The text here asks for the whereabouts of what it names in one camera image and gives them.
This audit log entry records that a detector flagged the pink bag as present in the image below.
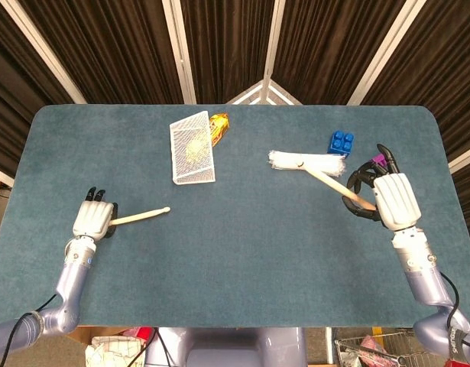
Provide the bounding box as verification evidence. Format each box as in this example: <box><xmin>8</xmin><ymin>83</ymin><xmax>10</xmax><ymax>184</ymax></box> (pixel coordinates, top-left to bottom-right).
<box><xmin>358</xmin><ymin>335</ymin><xmax>388</xmax><ymax>355</ymax></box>

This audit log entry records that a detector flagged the black velcro strap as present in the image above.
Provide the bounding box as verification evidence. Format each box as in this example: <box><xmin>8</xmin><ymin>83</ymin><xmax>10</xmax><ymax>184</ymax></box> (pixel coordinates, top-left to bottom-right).
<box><xmin>446</xmin><ymin>323</ymin><xmax>465</xmax><ymax>359</ymax></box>

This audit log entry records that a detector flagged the metal wire cart basket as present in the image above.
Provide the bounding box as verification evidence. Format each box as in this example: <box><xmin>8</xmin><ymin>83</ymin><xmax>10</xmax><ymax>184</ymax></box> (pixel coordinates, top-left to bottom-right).
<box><xmin>333</xmin><ymin>329</ymin><xmax>425</xmax><ymax>367</ymax></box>

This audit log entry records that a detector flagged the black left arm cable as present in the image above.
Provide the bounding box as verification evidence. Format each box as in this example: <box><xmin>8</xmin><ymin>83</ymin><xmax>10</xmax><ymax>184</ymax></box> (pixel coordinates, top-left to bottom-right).
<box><xmin>0</xmin><ymin>292</ymin><xmax>63</xmax><ymax>367</ymax></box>

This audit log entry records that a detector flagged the dark brown pleated curtain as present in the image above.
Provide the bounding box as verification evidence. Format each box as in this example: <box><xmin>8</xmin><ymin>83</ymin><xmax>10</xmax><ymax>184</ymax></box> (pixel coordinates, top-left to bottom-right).
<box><xmin>0</xmin><ymin>0</ymin><xmax>470</xmax><ymax>222</ymax></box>

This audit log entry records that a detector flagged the white checked cloth bag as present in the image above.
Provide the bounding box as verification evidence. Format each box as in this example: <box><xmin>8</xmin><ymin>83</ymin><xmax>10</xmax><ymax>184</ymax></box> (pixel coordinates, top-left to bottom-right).
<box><xmin>85</xmin><ymin>335</ymin><xmax>146</xmax><ymax>367</ymax></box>

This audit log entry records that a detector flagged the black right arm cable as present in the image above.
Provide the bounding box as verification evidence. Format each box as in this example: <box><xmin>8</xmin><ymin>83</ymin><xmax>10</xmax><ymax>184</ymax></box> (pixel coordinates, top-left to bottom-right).
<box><xmin>439</xmin><ymin>271</ymin><xmax>470</xmax><ymax>356</ymax></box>

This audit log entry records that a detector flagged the pale wooden drumstick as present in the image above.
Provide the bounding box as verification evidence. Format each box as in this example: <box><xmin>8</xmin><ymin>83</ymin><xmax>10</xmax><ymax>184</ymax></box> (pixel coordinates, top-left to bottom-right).
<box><xmin>111</xmin><ymin>206</ymin><xmax>171</xmax><ymax>226</ymax></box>

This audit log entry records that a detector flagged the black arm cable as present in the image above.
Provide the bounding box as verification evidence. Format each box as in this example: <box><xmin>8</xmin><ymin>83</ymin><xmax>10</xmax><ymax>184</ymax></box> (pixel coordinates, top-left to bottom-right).
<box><xmin>0</xmin><ymin>292</ymin><xmax>63</xmax><ymax>367</ymax></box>
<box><xmin>439</xmin><ymin>271</ymin><xmax>470</xmax><ymax>356</ymax></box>

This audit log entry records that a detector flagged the teal blue table mat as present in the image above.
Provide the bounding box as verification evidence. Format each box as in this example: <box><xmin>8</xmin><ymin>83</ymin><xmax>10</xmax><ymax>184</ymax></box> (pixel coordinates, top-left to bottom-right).
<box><xmin>0</xmin><ymin>103</ymin><xmax>470</xmax><ymax>329</ymax></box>

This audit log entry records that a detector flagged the wooden drumstick with dark ring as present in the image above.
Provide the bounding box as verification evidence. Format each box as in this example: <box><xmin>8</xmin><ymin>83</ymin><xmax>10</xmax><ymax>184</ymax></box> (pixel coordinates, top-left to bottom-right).
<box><xmin>297</xmin><ymin>162</ymin><xmax>378</xmax><ymax>210</ymax></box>

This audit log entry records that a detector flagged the black torso cable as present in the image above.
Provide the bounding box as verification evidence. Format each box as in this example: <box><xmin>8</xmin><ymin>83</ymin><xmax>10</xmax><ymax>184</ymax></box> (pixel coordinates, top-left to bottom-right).
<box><xmin>152</xmin><ymin>327</ymin><xmax>173</xmax><ymax>367</ymax></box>

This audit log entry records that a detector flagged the lavender robot torso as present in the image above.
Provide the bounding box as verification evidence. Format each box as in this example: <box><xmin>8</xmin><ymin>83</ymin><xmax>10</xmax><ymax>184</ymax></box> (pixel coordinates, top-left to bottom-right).
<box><xmin>144</xmin><ymin>326</ymin><xmax>308</xmax><ymax>367</ymax></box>

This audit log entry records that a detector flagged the brown cardboard box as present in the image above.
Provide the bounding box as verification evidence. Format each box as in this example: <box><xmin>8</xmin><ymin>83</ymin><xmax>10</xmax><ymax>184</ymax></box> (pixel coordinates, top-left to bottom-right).
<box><xmin>62</xmin><ymin>326</ymin><xmax>144</xmax><ymax>345</ymax></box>

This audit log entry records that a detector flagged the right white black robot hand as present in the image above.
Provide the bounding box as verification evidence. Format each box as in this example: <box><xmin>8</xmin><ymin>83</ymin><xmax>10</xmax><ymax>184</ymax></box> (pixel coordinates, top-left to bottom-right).
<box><xmin>341</xmin><ymin>144</ymin><xmax>423</xmax><ymax>232</ymax></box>

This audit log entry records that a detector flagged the yellow snack package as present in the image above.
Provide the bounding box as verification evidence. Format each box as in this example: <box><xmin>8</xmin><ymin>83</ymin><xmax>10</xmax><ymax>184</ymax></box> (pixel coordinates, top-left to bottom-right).
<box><xmin>208</xmin><ymin>112</ymin><xmax>231</xmax><ymax>145</ymax></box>

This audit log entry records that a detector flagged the white partition frame post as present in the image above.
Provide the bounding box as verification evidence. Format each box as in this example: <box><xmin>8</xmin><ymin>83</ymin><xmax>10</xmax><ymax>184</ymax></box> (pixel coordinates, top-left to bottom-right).
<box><xmin>0</xmin><ymin>0</ymin><xmax>86</xmax><ymax>105</ymax></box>
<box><xmin>347</xmin><ymin>0</ymin><xmax>417</xmax><ymax>106</ymax></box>
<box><xmin>161</xmin><ymin>0</ymin><xmax>197</xmax><ymax>105</ymax></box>
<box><xmin>263</xmin><ymin>0</ymin><xmax>287</xmax><ymax>105</ymax></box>

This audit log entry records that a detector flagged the white cable tie bundle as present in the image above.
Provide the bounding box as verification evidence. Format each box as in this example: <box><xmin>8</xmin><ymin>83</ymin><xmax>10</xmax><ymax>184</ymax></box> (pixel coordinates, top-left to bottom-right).
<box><xmin>267</xmin><ymin>149</ymin><xmax>347</xmax><ymax>179</ymax></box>

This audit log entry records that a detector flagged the red package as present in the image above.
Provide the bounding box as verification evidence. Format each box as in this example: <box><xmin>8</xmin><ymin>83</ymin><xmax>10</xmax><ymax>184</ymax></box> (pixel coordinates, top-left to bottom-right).
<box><xmin>122</xmin><ymin>326</ymin><xmax>154</xmax><ymax>341</ymax></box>

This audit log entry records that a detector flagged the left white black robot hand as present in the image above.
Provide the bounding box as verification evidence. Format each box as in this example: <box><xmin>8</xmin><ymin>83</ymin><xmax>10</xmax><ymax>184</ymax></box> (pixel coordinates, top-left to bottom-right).
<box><xmin>72</xmin><ymin>187</ymin><xmax>119</xmax><ymax>241</ymax></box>

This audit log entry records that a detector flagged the white wire mesh basket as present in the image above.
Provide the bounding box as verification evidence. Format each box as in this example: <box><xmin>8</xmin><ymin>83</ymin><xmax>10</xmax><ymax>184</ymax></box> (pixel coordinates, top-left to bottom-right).
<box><xmin>169</xmin><ymin>110</ymin><xmax>216</xmax><ymax>186</ymax></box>

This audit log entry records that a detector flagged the blue building block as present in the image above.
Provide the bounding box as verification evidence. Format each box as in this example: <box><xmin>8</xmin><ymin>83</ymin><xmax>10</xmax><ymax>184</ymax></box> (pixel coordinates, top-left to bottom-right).
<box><xmin>326</xmin><ymin>130</ymin><xmax>355</xmax><ymax>157</ymax></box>

